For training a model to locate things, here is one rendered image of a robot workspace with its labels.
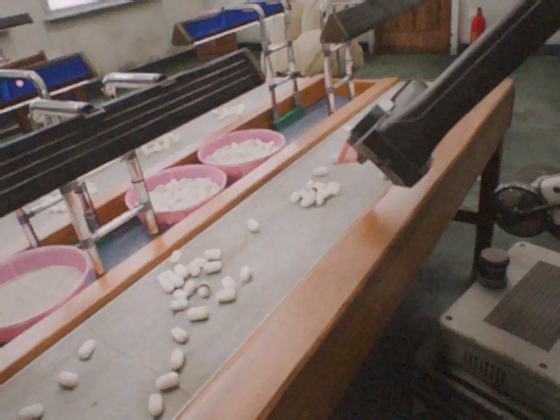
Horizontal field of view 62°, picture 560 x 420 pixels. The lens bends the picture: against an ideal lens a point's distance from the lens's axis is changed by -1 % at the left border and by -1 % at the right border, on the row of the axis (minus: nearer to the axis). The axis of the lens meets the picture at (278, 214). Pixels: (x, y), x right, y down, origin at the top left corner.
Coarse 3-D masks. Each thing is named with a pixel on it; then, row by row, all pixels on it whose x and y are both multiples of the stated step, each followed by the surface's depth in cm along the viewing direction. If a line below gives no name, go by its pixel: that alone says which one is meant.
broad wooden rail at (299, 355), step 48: (480, 144) 137; (384, 192) 107; (432, 192) 105; (384, 240) 90; (432, 240) 112; (336, 288) 80; (384, 288) 90; (288, 336) 72; (336, 336) 75; (240, 384) 65; (288, 384) 64; (336, 384) 79
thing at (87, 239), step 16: (112, 80) 84; (128, 80) 82; (144, 80) 79; (160, 80) 78; (112, 96) 88; (32, 112) 76; (48, 112) 73; (64, 112) 70; (80, 112) 68; (96, 112) 68; (128, 160) 94; (64, 192) 84; (144, 192) 98; (80, 208) 87; (144, 208) 99; (80, 224) 87; (112, 224) 94; (80, 240) 89; (96, 240) 91; (96, 256) 91; (96, 272) 93
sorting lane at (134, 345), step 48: (384, 96) 174; (336, 144) 141; (288, 192) 118; (192, 240) 104; (240, 240) 102; (288, 240) 99; (336, 240) 96; (144, 288) 91; (240, 288) 87; (288, 288) 85; (96, 336) 81; (144, 336) 80; (192, 336) 78; (240, 336) 77; (48, 384) 73; (96, 384) 72; (144, 384) 71; (192, 384) 69
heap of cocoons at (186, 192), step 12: (180, 180) 133; (192, 180) 131; (204, 180) 132; (156, 192) 128; (168, 192) 129; (180, 192) 128; (192, 192) 125; (204, 192) 124; (156, 204) 122; (168, 204) 121; (180, 204) 120; (192, 204) 120
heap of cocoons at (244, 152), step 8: (232, 144) 153; (240, 144) 150; (248, 144) 151; (256, 144) 152; (264, 144) 148; (272, 144) 148; (216, 152) 148; (224, 152) 146; (232, 152) 145; (240, 152) 145; (248, 152) 145; (256, 152) 143; (264, 152) 143; (208, 160) 142; (216, 160) 143; (224, 160) 142; (232, 160) 141; (240, 160) 140; (248, 160) 139; (232, 176) 136
